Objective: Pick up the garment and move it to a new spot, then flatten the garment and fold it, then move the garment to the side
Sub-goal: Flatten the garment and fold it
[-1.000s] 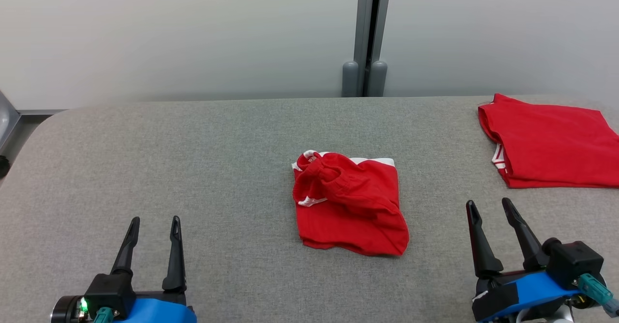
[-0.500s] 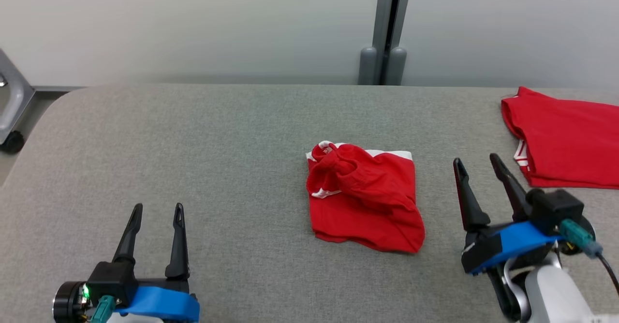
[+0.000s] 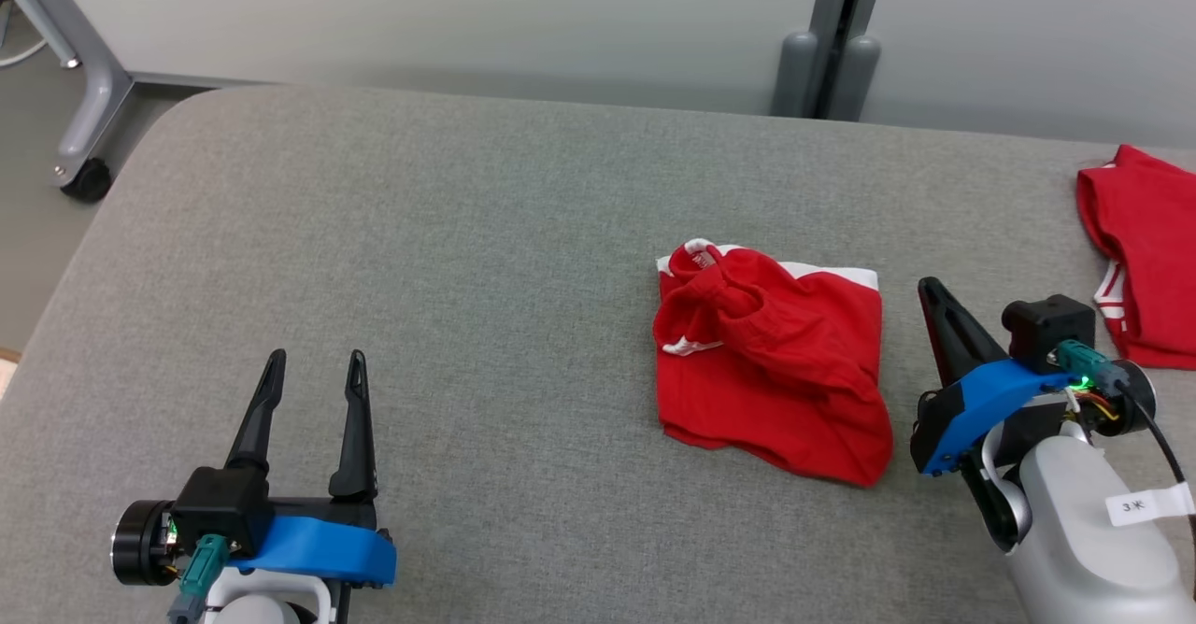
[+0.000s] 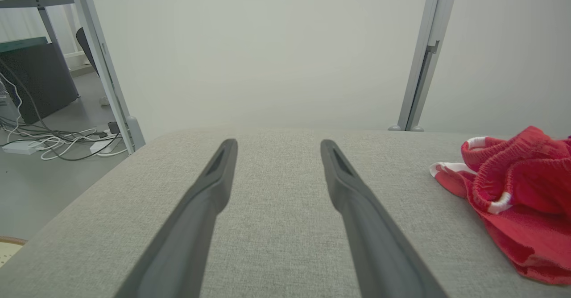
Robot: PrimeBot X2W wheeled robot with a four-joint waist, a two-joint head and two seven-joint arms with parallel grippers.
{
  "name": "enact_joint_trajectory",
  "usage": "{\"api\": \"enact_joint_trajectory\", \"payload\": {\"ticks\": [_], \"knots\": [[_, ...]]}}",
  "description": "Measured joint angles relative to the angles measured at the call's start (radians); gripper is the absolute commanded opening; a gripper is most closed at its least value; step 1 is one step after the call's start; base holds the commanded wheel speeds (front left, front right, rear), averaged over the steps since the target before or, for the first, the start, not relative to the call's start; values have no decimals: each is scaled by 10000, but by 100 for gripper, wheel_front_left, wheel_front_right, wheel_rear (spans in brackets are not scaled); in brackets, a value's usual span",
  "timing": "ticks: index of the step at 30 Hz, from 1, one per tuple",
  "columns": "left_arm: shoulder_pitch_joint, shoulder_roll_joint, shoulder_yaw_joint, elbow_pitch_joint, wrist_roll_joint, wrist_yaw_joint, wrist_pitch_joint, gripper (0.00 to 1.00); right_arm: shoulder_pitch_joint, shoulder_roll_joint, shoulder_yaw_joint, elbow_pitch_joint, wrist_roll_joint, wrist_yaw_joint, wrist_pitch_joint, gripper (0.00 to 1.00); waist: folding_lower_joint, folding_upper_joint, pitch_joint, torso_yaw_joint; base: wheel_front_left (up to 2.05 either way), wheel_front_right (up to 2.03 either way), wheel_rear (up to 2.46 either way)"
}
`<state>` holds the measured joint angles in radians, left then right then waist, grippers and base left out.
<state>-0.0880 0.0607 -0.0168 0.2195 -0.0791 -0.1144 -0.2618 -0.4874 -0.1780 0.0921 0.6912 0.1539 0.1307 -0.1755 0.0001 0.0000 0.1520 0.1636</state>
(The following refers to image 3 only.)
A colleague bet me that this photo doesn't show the white floor cable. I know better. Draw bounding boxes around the white floor cable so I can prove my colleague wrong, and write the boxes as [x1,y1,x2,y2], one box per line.
[0,35,50,70]

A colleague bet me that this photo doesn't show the teal camera connector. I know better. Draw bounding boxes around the teal camera connector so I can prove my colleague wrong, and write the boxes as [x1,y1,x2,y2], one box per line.
[168,533,232,623]
[1056,341,1130,393]

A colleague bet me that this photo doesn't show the grey rounded post foot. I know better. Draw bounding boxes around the grey rounded post foot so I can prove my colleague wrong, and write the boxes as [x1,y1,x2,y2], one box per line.
[769,31,820,119]
[827,35,882,122]

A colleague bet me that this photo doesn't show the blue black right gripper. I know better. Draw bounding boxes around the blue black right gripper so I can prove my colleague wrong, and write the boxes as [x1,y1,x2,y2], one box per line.
[909,277,1158,477]

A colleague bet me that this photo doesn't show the teal left camera connector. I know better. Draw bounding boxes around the teal left camera connector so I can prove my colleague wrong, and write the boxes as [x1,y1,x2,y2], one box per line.
[168,533,232,623]

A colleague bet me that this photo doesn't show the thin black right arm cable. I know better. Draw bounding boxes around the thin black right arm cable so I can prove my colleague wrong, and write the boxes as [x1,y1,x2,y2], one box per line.
[1117,390,1196,597]

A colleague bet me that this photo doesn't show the teal right camera connector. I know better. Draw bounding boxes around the teal right camera connector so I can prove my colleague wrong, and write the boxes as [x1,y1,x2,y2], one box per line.
[1056,341,1130,393]

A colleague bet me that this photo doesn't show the black caster wheel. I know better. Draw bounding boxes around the black caster wheel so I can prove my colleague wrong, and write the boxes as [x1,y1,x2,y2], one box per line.
[61,159,113,203]

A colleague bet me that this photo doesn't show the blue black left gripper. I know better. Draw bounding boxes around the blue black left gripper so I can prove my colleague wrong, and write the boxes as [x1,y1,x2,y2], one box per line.
[110,348,398,589]

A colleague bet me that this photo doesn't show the red basketball jersey white sleeves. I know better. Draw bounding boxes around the red basketball jersey white sleeves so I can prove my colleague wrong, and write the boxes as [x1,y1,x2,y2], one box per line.
[1075,144,1196,371]

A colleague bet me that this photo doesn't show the grey wheeled stand leg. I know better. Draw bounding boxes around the grey wheeled stand leg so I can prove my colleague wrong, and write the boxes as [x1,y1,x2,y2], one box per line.
[0,0,136,188]

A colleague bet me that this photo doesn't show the red shorts white stripe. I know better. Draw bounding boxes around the red shorts white stripe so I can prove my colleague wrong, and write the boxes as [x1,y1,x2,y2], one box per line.
[652,238,895,489]

